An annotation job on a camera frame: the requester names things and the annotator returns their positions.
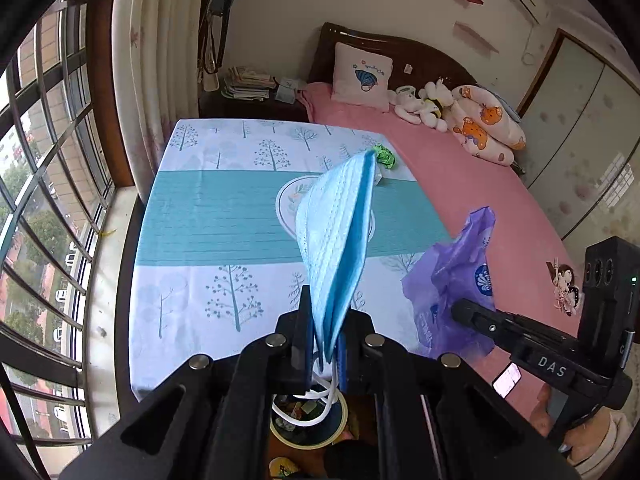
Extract round yellow rimmed trash bin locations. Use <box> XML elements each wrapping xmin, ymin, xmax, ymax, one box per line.
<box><xmin>270</xmin><ymin>391</ymin><xmax>348</xmax><ymax>451</ymax></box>

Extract white plush rabbit toy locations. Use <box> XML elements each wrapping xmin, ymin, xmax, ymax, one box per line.
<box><xmin>387</xmin><ymin>84</ymin><xmax>448</xmax><ymax>132</ymax></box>

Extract frosted sliding wardrobe door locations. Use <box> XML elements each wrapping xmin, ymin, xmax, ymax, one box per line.
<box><xmin>518</xmin><ymin>30</ymin><xmax>639</xmax><ymax>262</ymax></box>

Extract tissue box on nightstand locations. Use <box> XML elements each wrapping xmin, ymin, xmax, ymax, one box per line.
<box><xmin>274</xmin><ymin>77</ymin><xmax>307</xmax><ymax>104</ymax></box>

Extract purple plastic bag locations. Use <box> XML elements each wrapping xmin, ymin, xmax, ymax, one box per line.
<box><xmin>401</xmin><ymin>207</ymin><xmax>496</xmax><ymax>362</ymax></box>

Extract cream window curtain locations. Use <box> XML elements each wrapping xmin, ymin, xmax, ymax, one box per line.
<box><xmin>111</xmin><ymin>0</ymin><xmax>202</xmax><ymax>202</ymax></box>

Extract pink wall shelf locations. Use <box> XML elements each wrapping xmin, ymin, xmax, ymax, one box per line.
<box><xmin>454</xmin><ymin>21</ymin><xmax>499</xmax><ymax>54</ymax></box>

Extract left yellow embroidered slipper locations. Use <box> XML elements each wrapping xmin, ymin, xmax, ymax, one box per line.
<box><xmin>268</xmin><ymin>457</ymin><xmax>300</xmax><ymax>479</ymax></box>

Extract dark wooden nightstand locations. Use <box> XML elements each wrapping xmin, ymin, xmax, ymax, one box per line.
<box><xmin>198</xmin><ymin>90</ymin><xmax>308</xmax><ymax>122</ymax></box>

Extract hanging handbags on rack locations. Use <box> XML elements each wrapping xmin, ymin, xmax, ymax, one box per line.
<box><xmin>198</xmin><ymin>0</ymin><xmax>234</xmax><ymax>92</ymax></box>

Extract pink bed blanket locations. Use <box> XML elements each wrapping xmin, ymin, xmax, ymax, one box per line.
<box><xmin>300</xmin><ymin>82</ymin><xmax>579</xmax><ymax>335</ymax></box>

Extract tree pattern tablecloth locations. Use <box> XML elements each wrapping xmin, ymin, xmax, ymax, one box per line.
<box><xmin>129</xmin><ymin>119</ymin><xmax>448</xmax><ymax>396</ymax></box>

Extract stack of books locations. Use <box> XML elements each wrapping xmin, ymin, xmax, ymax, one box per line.
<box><xmin>221</xmin><ymin>66</ymin><xmax>277</xmax><ymax>101</ymax></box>

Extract pink square cushion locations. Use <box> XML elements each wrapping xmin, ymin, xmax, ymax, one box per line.
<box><xmin>331</xmin><ymin>42</ymin><xmax>393</xmax><ymax>113</ymax></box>

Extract dark wooden headboard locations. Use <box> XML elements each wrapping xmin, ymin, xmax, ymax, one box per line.
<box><xmin>307</xmin><ymin>22</ymin><xmax>477</xmax><ymax>90</ymax></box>

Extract bee plush toy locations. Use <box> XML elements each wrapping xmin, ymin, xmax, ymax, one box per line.
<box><xmin>419</xmin><ymin>78</ymin><xmax>454</xmax><ymax>118</ymax></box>

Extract cartoon girl sticker toy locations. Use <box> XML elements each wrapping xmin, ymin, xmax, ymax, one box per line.
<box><xmin>546</xmin><ymin>259</ymin><xmax>582</xmax><ymax>318</ymax></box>

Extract white smartphone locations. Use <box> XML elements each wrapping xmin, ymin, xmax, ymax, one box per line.
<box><xmin>492</xmin><ymin>362</ymin><xmax>522</xmax><ymax>399</ymax></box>

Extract blue surgical face mask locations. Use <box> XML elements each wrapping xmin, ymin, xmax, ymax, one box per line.
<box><xmin>295</xmin><ymin>150</ymin><xmax>378</xmax><ymax>362</ymax></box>

